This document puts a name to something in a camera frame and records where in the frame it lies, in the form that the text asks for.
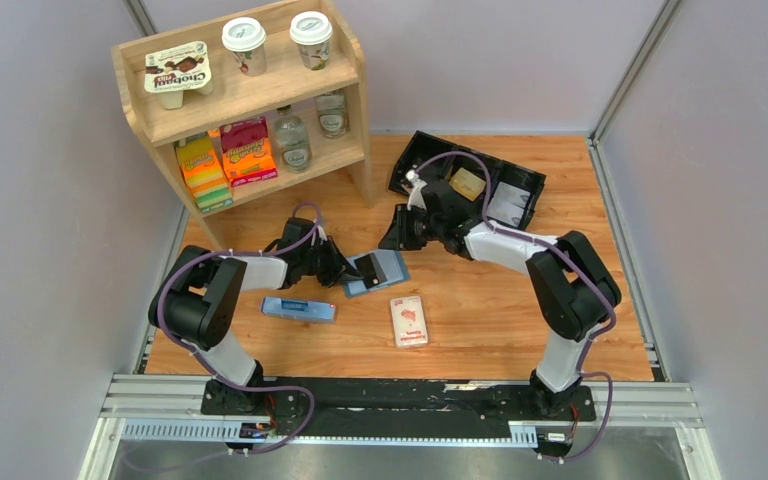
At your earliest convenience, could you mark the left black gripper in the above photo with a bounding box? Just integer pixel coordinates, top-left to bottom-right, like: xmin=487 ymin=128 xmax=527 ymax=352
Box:
xmin=299 ymin=236 xmax=363 ymax=288

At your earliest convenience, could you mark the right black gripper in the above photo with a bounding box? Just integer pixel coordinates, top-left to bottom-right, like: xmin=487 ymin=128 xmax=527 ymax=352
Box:
xmin=379 ymin=203 xmax=445 ymax=251

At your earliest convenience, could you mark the blue leather card holder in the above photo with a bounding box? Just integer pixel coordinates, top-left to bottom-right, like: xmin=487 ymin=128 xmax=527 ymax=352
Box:
xmin=343 ymin=249 xmax=410 ymax=298

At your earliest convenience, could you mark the black card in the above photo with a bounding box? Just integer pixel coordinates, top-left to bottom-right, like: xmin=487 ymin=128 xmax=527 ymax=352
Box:
xmin=354 ymin=252 xmax=387 ymax=290

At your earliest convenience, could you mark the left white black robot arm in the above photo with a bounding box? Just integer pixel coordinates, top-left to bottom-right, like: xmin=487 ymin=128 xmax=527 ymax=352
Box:
xmin=148 ymin=217 xmax=362 ymax=415

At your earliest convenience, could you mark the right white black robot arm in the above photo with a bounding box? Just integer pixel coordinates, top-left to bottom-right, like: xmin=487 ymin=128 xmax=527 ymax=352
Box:
xmin=379 ymin=171 xmax=621 ymax=419

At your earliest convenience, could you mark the gold card in tray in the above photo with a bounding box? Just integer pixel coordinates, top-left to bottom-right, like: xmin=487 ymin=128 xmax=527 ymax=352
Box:
xmin=449 ymin=167 xmax=486 ymax=202

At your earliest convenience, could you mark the lower grey card in tray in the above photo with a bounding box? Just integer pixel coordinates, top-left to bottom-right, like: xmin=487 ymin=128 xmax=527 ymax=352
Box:
xmin=487 ymin=199 xmax=525 ymax=228

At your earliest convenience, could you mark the grey card in tray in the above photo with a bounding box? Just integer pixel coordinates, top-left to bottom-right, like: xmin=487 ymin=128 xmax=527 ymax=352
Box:
xmin=487 ymin=199 xmax=525 ymax=228
xmin=492 ymin=182 xmax=531 ymax=209

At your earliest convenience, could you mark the upper grey card in tray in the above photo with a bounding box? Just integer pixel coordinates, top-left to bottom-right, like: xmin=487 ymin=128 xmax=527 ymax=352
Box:
xmin=492 ymin=182 xmax=531 ymax=209

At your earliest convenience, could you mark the blue flat box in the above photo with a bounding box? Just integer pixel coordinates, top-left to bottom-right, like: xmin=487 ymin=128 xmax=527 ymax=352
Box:
xmin=260 ymin=297 xmax=336 ymax=324

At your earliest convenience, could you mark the black compartment tray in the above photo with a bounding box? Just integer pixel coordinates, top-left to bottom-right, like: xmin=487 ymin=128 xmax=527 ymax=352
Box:
xmin=388 ymin=131 xmax=546 ymax=230

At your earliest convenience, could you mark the white pink sponge packet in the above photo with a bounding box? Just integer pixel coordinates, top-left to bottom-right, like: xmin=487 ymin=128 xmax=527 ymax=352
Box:
xmin=389 ymin=296 xmax=429 ymax=348

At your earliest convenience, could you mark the left clear glass bottle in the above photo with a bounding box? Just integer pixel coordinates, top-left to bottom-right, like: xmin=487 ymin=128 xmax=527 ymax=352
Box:
xmin=273 ymin=105 xmax=312 ymax=173

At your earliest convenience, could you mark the clear glass bottle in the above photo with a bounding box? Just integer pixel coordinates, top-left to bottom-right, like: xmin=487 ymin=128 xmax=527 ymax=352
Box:
xmin=273 ymin=105 xmax=312 ymax=173
xmin=314 ymin=89 xmax=349 ymax=139

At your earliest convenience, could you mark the right clear glass bottle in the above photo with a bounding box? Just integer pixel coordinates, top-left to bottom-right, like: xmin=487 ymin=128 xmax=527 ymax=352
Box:
xmin=314 ymin=89 xmax=349 ymax=139

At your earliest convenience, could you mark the red orange Scrub Mommy box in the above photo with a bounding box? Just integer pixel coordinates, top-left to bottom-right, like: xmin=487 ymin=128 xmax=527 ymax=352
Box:
xmin=219 ymin=116 xmax=278 ymax=187

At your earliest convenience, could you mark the multicolour sponge stack pack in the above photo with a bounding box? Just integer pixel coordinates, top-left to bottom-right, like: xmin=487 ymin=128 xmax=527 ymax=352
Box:
xmin=174 ymin=132 xmax=232 ymax=213

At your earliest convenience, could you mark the wooden two-tier shelf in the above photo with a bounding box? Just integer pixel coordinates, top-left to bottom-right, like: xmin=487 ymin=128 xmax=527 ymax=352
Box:
xmin=111 ymin=1 xmax=375 ymax=248

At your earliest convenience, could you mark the right paper coffee cup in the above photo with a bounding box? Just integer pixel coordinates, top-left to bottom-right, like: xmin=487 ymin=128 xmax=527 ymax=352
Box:
xmin=290 ymin=11 xmax=333 ymax=71

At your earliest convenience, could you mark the paper coffee cup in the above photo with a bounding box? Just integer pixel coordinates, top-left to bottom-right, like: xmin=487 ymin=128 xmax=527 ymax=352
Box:
xmin=221 ymin=17 xmax=267 ymax=76
xmin=290 ymin=11 xmax=333 ymax=71

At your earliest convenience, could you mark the left paper coffee cup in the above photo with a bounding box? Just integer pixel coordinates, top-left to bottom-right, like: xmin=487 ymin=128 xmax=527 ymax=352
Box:
xmin=221 ymin=17 xmax=267 ymax=76

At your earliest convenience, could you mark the Chobani yogurt pack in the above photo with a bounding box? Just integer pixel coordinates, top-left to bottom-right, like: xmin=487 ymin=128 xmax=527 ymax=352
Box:
xmin=144 ymin=41 xmax=214 ymax=110

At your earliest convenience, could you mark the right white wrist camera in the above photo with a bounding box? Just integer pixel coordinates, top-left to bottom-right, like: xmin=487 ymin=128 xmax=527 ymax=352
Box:
xmin=405 ymin=169 xmax=427 ymax=210

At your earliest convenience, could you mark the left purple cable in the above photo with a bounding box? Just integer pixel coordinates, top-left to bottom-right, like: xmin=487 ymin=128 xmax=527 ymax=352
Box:
xmin=156 ymin=201 xmax=326 ymax=458

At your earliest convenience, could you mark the purple cable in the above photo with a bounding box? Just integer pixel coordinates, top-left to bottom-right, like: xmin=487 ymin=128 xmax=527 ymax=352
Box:
xmin=410 ymin=150 xmax=617 ymax=464
xmin=156 ymin=201 xmax=326 ymax=458

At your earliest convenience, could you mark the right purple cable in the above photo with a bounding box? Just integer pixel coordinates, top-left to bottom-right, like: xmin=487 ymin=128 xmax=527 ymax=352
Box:
xmin=410 ymin=150 xmax=617 ymax=464

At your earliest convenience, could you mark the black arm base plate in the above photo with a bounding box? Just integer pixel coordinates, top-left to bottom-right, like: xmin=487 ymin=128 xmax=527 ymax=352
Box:
xmin=200 ymin=377 xmax=596 ymax=439

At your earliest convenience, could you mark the aluminium frame rail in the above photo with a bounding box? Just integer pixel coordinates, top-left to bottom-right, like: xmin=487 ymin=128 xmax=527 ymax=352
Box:
xmin=80 ymin=374 xmax=721 ymax=479

